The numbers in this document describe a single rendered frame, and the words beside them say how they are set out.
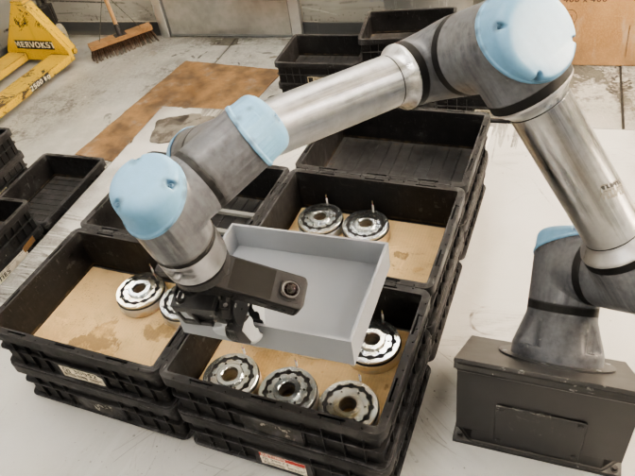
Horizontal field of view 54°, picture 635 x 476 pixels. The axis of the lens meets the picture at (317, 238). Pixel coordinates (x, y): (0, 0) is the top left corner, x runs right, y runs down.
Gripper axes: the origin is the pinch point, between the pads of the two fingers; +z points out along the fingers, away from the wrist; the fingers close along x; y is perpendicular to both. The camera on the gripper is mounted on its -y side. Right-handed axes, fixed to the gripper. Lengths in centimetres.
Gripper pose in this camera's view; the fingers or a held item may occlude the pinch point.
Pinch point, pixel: (261, 331)
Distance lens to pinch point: 90.0
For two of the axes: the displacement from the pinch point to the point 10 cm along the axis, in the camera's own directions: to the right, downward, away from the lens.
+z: 2.0, 5.3, 8.3
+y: -9.6, -0.7, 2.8
